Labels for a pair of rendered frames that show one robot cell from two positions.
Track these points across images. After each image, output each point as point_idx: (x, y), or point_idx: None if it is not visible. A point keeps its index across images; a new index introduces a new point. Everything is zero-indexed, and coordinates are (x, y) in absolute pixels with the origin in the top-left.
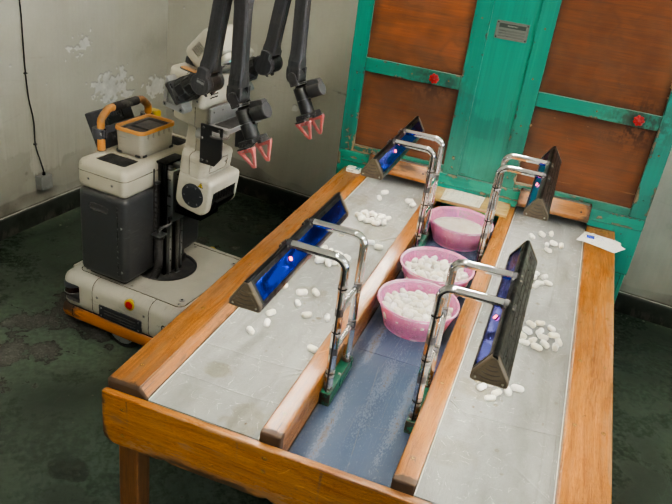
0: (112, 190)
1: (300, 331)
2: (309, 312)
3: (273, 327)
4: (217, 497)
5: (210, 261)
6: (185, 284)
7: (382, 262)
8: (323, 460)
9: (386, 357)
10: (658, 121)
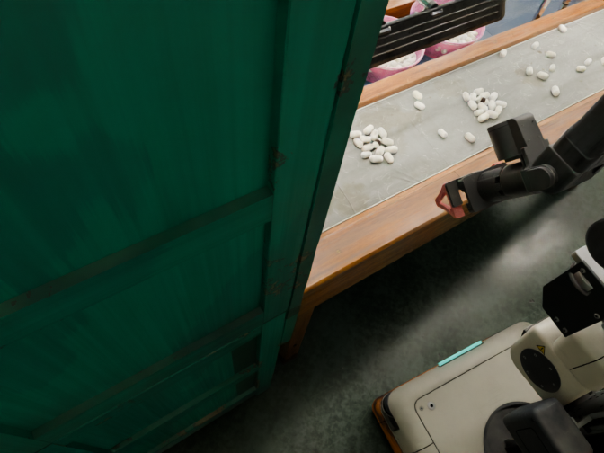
0: None
1: (561, 48)
2: (550, 51)
3: (581, 59)
4: (506, 201)
5: (461, 430)
6: (513, 385)
7: (440, 66)
8: (571, 1)
9: (485, 30)
10: None
